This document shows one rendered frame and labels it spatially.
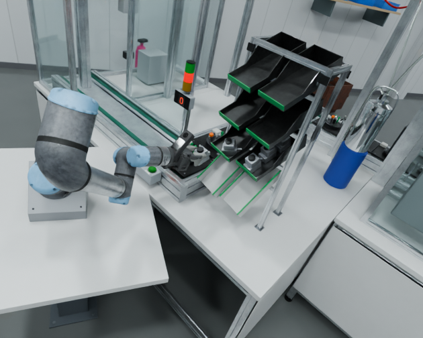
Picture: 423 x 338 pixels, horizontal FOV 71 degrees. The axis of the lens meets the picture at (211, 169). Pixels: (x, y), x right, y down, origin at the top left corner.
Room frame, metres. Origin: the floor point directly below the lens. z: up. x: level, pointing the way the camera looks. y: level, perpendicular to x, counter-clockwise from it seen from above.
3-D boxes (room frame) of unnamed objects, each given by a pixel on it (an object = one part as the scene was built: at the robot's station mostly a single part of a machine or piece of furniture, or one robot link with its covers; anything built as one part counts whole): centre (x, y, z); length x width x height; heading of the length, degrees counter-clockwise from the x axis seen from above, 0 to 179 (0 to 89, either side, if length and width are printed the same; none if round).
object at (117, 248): (0.89, 0.57, 0.84); 0.90 x 0.70 x 0.03; 27
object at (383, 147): (1.96, -1.25, 1.01); 0.24 x 0.24 x 0.13; 55
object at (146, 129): (1.50, 0.38, 0.91); 0.84 x 0.28 x 0.10; 55
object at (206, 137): (1.52, 0.00, 1.01); 0.24 x 0.24 x 0.13; 55
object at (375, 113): (1.62, -0.80, 1.32); 0.14 x 0.14 x 0.38
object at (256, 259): (1.67, -0.10, 0.84); 1.50 x 1.41 x 0.03; 55
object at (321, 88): (1.20, -0.22, 1.26); 0.36 x 0.21 x 0.80; 55
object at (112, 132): (1.34, 0.46, 0.91); 0.89 x 0.06 x 0.11; 55
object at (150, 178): (1.18, 0.34, 0.93); 0.21 x 0.07 x 0.06; 55
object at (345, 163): (1.62, -0.80, 0.99); 0.16 x 0.16 x 0.27
